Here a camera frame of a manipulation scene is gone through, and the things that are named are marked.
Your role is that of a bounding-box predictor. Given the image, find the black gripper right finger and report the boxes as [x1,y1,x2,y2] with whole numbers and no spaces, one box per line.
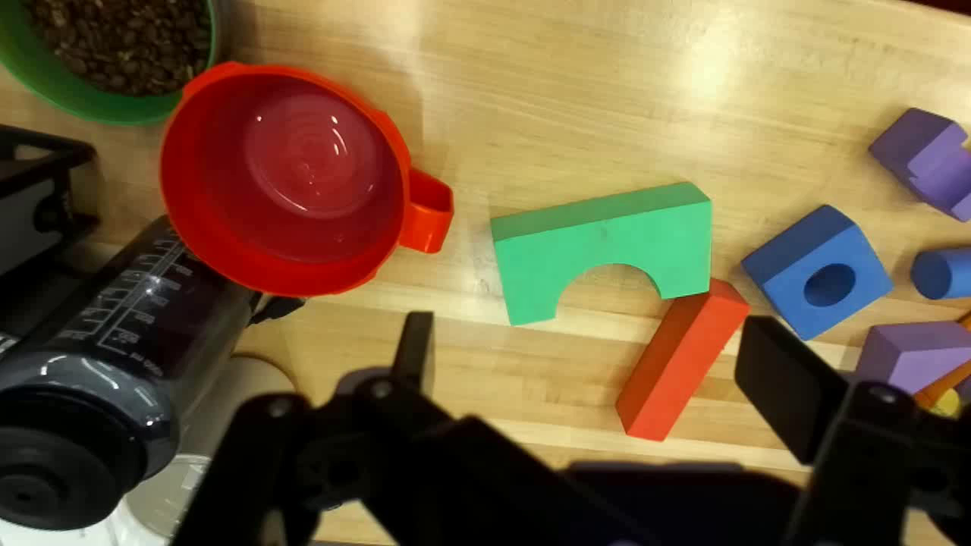
[736,311,971,546]

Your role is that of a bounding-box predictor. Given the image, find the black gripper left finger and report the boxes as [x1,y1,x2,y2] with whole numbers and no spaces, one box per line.
[171,310,649,546]

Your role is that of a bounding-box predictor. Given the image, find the red wedge block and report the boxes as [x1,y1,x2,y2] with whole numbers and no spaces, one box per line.
[615,280,754,442]

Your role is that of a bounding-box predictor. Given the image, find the green arch foam block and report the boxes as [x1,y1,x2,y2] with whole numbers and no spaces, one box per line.
[489,180,717,328]

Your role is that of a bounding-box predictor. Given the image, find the purple notched foam block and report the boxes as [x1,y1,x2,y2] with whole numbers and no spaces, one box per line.
[869,105,971,225]

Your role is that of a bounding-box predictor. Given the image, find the blue cube with hole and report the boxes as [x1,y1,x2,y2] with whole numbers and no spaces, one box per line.
[740,202,898,342]

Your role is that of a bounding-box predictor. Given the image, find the blue foam cylinder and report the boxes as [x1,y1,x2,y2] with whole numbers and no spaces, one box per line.
[907,245,971,304]

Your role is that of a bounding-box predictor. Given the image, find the red plastic measuring cup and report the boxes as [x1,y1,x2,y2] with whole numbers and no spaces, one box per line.
[158,56,459,301]

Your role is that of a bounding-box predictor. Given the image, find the dark transparent water bottle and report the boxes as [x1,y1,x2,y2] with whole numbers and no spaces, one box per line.
[0,212,308,535]

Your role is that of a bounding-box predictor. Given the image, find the black angular device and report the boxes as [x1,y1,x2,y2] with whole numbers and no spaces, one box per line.
[0,122,99,283]

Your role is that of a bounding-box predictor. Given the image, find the brown granules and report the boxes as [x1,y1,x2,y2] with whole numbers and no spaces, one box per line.
[26,0,215,99]

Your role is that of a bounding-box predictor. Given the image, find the green bowl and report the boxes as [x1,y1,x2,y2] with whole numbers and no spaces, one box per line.
[0,0,224,129]

